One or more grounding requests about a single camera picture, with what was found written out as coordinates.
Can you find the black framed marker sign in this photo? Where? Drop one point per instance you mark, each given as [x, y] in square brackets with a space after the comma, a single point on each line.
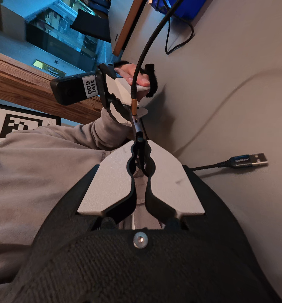
[20, 123]

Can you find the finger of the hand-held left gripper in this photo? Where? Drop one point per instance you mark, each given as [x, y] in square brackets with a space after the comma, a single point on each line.
[143, 111]
[125, 118]

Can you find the document stand with instruction sheets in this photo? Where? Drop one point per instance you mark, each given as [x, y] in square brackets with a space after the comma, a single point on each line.
[129, 26]

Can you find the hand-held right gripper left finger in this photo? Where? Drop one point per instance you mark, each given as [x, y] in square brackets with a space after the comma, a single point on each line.
[107, 184]

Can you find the blue plastic bin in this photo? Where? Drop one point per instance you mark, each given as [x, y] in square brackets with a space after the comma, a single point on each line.
[186, 9]

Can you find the wooden beam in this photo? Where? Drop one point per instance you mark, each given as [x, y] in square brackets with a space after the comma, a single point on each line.
[36, 80]

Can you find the person's grey clothing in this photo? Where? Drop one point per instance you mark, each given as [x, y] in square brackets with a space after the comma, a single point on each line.
[36, 201]

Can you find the person's left hand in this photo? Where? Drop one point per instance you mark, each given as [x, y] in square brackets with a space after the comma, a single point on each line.
[125, 71]

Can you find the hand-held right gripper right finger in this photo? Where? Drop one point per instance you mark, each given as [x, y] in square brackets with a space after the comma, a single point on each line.
[174, 187]

